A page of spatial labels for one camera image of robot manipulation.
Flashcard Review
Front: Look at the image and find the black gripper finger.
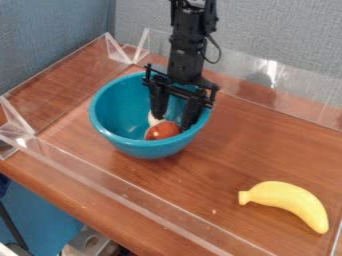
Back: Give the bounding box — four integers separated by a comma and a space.
181, 95, 205, 130
149, 83, 169, 120

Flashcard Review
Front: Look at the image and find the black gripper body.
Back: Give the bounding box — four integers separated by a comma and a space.
143, 40, 219, 108

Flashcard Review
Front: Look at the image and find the blue bowl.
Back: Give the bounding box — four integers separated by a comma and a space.
88, 72, 211, 159

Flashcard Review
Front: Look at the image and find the brown white toy mushroom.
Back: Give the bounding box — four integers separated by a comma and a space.
144, 113, 181, 140

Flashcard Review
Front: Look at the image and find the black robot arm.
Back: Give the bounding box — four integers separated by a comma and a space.
143, 0, 220, 131

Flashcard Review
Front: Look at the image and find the yellow toy banana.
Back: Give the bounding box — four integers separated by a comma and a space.
237, 181, 328, 234

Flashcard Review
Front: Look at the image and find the clear acrylic barrier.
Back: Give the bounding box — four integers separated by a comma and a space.
0, 35, 342, 256

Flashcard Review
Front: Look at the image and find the black cable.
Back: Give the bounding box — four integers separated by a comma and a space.
199, 31, 223, 65

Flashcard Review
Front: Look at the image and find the grey metal bracket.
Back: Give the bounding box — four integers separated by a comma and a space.
58, 226, 119, 256

